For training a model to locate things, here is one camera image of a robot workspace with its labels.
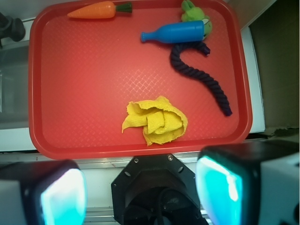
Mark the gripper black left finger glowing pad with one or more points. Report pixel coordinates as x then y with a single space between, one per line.
42 193

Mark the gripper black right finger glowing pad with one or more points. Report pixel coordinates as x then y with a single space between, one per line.
251 183

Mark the orange plastic toy carrot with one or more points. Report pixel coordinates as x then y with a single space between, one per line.
100 10

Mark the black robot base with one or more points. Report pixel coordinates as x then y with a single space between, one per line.
156 190

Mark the yellow crumpled cloth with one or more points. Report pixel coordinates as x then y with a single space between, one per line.
161 121

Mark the red plastic tray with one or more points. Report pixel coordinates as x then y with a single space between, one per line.
83 74

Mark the grey toy sink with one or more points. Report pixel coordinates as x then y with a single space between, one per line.
14 87

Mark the blue plastic toy bottle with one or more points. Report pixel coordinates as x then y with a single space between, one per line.
181 32

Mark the grey toy faucet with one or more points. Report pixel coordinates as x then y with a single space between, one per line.
12 28

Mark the green plush toy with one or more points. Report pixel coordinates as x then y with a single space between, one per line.
192 13

